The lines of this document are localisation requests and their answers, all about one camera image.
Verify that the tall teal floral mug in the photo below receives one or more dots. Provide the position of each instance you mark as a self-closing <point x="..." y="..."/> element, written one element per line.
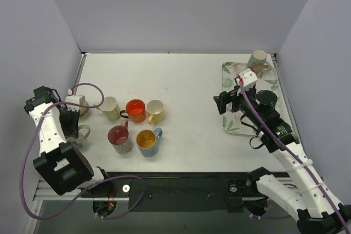
<point x="258" y="63"/>

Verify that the beige round mug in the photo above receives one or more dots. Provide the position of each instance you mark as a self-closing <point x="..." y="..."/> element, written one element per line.
<point x="84" y="111"/>

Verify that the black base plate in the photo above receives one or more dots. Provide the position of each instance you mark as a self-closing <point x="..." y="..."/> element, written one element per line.
<point x="179" y="192"/>

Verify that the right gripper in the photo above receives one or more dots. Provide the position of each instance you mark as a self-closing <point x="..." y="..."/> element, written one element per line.
<point x="228" y="102"/>

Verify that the aluminium rail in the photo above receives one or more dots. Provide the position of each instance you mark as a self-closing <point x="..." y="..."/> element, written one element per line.
<point x="44" y="191"/>

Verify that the pink patterned mug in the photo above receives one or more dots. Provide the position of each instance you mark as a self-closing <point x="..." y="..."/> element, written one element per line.
<point x="118" y="137"/>

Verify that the light green mug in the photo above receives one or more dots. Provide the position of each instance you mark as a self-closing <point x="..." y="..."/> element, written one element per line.
<point x="110" y="108"/>

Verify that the blue glazed mug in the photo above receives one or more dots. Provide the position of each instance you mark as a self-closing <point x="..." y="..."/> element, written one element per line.
<point x="148" y="141"/>

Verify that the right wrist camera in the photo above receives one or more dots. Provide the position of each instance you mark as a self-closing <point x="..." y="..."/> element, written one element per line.
<point x="248" y="78"/>

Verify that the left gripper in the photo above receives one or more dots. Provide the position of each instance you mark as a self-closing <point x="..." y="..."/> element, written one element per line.
<point x="69" y="120"/>

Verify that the orange mug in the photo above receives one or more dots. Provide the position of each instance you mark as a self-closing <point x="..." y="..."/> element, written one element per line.
<point x="135" y="111"/>

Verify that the tall seahorse mug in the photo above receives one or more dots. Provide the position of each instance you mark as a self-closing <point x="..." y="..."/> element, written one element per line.
<point x="81" y="143"/>

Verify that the yellow mug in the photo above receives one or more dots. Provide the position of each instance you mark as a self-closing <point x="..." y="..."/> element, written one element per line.
<point x="155" y="110"/>

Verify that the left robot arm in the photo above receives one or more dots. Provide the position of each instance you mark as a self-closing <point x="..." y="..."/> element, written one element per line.
<point x="60" y="162"/>

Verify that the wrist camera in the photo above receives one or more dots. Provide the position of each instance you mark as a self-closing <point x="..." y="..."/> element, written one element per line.
<point x="248" y="78"/>
<point x="74" y="102"/>

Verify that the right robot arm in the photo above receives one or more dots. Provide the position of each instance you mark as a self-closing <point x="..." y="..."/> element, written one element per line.
<point x="313" y="206"/>

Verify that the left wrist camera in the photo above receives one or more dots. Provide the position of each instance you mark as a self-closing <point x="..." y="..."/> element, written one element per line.
<point x="74" y="102"/>

